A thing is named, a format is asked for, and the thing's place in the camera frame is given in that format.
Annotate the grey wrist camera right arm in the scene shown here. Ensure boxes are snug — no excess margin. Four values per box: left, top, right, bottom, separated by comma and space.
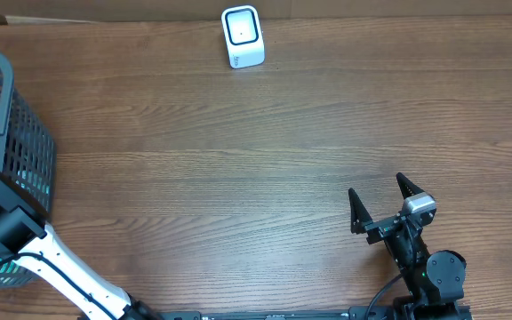
401, 192, 436, 226

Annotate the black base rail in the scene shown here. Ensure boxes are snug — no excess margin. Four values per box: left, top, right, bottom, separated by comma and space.
158, 307, 395, 320

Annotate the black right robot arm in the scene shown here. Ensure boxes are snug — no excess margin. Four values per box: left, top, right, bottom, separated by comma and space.
348, 172, 472, 320

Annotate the grey plastic mesh basket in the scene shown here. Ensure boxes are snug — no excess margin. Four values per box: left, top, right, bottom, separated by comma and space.
0, 53, 57, 289

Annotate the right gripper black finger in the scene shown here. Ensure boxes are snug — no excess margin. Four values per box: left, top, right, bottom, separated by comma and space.
396, 172, 424, 199
348, 188, 372, 234

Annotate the white barcode scanner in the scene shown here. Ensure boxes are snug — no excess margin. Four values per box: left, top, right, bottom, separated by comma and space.
221, 5, 266, 69

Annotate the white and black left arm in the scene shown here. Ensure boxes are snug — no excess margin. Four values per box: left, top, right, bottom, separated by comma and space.
0, 172, 159, 320

